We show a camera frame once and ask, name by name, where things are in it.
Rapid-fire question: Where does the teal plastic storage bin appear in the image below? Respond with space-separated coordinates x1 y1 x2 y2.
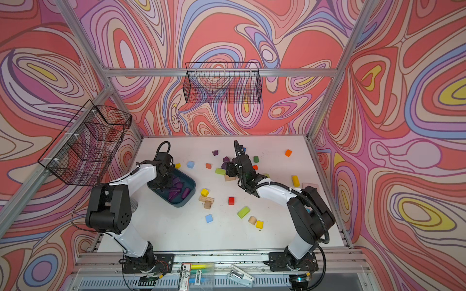
147 169 196 208

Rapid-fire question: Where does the black wire basket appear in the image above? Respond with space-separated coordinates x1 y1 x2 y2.
38 100 132 186
183 61 262 104

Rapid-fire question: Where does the engraved wood block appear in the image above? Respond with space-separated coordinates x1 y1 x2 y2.
199 196 214 203

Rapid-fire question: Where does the yellow long brick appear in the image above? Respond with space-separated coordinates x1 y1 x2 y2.
291 175 300 187

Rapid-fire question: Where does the light purple brick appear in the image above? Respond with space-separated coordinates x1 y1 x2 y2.
172 177 184 189

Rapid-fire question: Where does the lime green long brick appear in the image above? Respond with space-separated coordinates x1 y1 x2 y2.
215 168 226 175

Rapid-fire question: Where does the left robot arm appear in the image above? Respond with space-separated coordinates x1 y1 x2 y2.
85 141 175 273

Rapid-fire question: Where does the black wire basket left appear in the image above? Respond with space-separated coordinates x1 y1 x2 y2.
38 100 132 186

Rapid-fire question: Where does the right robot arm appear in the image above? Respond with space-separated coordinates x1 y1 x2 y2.
226 140 336 273

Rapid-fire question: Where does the round wood brick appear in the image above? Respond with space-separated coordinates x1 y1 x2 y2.
248 216 257 225

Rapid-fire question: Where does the pink calculator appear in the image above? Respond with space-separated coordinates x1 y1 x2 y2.
302 183 319 191

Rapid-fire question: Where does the black wire basket back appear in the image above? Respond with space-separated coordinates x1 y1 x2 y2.
183 61 262 104

